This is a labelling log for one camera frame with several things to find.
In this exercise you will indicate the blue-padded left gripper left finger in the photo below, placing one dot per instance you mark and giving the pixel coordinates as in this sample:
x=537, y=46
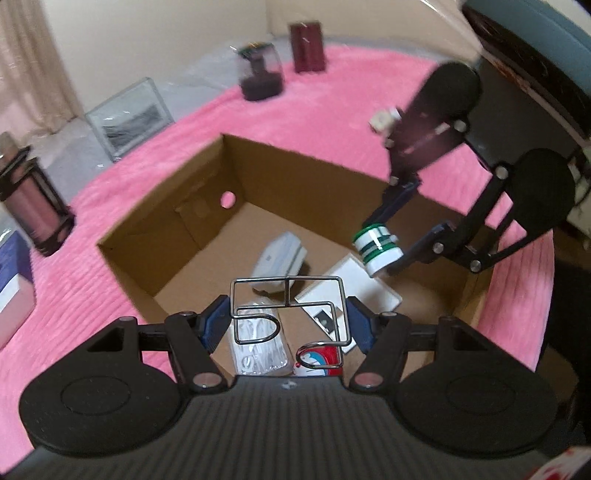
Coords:
x=213, y=323

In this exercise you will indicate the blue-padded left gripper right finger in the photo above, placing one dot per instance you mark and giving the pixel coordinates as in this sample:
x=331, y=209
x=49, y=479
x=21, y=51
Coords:
x=363, y=324

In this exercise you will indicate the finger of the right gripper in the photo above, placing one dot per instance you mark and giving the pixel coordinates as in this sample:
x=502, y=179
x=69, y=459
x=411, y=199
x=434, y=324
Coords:
x=426, y=250
x=394, y=198

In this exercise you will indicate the white green tape roll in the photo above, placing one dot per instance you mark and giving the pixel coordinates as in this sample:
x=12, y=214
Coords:
x=378, y=248

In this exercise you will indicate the clear box of floss picks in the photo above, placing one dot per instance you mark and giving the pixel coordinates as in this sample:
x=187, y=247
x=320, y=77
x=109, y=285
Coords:
x=255, y=346

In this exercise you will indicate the white square night light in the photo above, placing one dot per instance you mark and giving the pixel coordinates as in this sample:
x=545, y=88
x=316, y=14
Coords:
x=283, y=256

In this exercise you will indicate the white flat card box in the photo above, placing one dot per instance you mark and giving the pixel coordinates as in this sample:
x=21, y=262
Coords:
x=372, y=292

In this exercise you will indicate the red white cartoon packet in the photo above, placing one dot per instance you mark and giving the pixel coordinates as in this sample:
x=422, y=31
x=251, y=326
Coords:
x=318, y=357

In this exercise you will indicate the small beige object on blanket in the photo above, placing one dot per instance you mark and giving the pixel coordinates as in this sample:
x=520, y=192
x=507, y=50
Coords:
x=383, y=121

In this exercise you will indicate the brown cardboard box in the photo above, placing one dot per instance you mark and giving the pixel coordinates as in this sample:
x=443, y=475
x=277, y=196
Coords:
x=208, y=222

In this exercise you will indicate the dark transparent pencil sharpener jar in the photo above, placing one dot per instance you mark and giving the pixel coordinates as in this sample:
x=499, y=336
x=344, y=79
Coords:
x=260, y=74

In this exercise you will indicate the blue and white box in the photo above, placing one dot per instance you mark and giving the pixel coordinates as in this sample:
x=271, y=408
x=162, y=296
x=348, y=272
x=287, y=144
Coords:
x=18, y=298

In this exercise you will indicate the steel thermos with black cage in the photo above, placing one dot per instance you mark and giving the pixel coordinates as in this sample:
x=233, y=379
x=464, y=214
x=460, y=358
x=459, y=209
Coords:
x=32, y=200

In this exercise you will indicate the framed seascape picture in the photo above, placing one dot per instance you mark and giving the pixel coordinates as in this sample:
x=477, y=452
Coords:
x=130, y=118

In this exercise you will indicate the beige curtain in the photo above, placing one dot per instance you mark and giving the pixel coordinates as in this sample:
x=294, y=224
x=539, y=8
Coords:
x=37, y=96

